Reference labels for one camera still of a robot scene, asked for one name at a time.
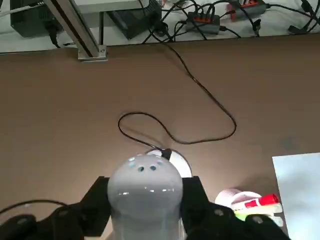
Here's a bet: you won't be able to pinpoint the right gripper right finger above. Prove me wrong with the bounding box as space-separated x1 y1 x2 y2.
179 175 291 240

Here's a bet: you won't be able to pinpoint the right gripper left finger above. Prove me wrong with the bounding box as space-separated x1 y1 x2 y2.
0 176 112 240

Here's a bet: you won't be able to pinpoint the white desk lamp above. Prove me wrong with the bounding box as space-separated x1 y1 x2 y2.
106 149 194 240

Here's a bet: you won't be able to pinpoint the green highlighter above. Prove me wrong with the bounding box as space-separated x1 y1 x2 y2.
233 204 282 220

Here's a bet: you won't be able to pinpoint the red marker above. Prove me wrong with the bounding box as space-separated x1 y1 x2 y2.
244 193 280 209

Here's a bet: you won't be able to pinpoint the white paper sheet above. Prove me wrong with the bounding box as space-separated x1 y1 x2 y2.
271 152 320 240

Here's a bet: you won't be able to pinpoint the black power adapter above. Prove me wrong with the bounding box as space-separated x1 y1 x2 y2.
107 6 163 41

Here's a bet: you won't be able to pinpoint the black power supply box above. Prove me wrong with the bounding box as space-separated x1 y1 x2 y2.
9 0 64 39

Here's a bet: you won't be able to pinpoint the grey power strip orange plugs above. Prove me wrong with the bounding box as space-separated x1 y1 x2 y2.
226 0 270 21

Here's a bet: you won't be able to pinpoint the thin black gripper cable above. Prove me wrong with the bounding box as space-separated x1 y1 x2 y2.
0 198 69 215

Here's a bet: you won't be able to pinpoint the black lamp cable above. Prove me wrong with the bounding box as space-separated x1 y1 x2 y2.
117 37 237 160

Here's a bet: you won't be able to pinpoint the aluminium frame post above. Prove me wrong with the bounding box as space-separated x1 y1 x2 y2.
44 0 109 62

